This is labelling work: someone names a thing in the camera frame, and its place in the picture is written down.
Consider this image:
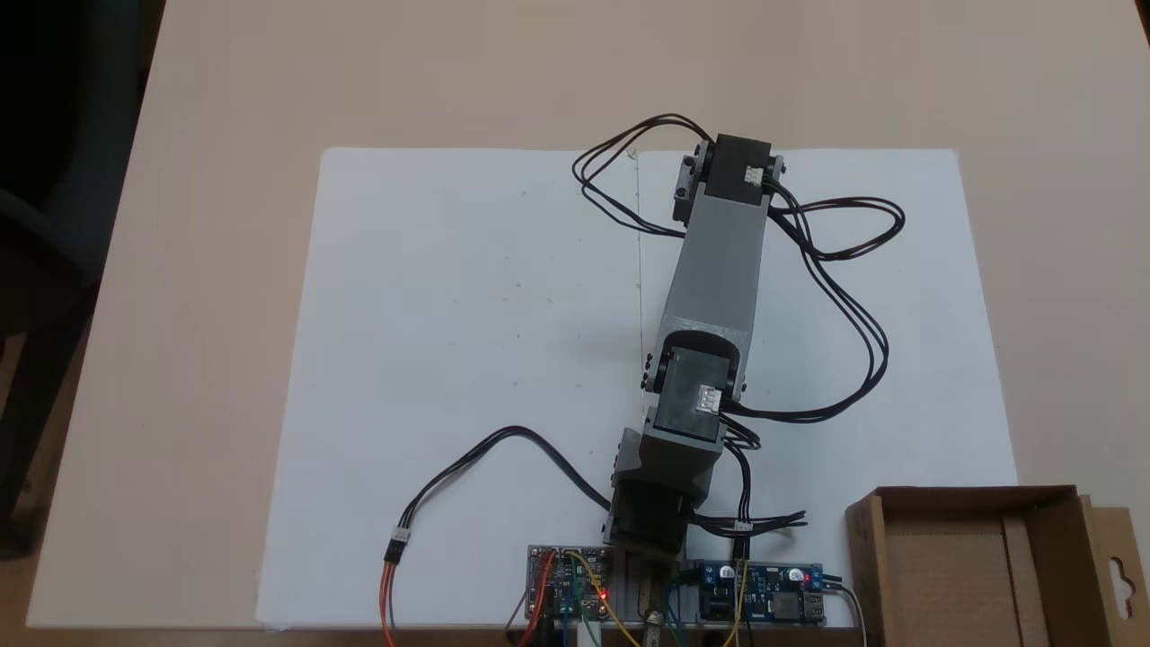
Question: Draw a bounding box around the white paper sheet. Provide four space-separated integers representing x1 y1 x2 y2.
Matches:
255 147 644 630
633 147 1022 630

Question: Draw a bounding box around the grey motor controller board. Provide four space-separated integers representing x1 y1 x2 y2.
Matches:
526 544 618 623

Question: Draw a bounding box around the blue power converter board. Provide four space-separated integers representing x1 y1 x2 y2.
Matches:
695 561 828 626

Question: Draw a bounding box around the brown cardboard box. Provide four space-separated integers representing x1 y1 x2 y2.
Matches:
845 484 1150 647

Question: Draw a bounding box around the black looped servo cable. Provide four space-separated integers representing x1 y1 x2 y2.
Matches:
719 178 907 425
571 112 720 238

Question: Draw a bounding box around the black and orange cable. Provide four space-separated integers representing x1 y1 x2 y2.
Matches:
380 425 615 647

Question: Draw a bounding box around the short black base cable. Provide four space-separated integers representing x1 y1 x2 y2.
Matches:
690 421 810 542

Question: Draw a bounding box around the black camera stand clamp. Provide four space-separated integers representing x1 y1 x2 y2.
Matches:
624 550 689 647

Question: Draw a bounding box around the yellow jumper wire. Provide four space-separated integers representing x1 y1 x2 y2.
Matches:
566 551 641 647
728 559 750 647

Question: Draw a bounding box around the white cable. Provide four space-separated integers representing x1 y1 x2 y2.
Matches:
837 582 870 647

